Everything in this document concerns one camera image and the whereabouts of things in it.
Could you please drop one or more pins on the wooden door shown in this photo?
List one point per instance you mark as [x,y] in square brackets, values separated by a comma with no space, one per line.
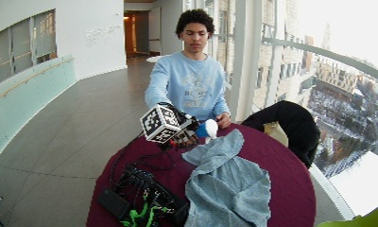
[129,34]

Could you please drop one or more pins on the black power bank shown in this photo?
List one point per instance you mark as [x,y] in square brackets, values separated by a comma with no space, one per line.
[113,204]

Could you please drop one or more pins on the white pillar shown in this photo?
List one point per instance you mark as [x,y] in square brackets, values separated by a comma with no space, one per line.
[244,56]

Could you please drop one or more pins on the cream chair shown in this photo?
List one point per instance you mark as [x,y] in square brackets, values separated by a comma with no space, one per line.
[277,132]

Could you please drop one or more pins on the black jacket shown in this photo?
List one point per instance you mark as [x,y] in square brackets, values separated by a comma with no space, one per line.
[296,126]

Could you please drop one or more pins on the dark red tablecloth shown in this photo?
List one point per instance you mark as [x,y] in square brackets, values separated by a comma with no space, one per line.
[285,189]

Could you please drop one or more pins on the interior window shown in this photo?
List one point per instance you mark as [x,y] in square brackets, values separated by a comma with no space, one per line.
[20,44]

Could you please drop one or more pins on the white balcony railing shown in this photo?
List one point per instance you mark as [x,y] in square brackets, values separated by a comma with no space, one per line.
[331,55]

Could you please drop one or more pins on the green chair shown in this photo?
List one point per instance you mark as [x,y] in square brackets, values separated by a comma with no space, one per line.
[365,220]

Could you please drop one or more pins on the white round table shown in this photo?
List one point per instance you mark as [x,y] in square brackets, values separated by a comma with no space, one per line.
[155,58]

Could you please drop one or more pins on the white marker cube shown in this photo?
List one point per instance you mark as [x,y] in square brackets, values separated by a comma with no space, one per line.
[160,124]

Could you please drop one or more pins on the black electronics box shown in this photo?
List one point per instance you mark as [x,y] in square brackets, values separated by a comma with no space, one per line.
[155,195]

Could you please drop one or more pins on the grey towel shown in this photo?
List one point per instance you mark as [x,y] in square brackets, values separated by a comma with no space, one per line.
[229,183]

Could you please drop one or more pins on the the person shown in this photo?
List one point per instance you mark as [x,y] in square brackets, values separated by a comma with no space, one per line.
[189,78]

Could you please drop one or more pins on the wooden wall handrail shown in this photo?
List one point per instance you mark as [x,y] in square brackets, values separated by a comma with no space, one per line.
[26,80]

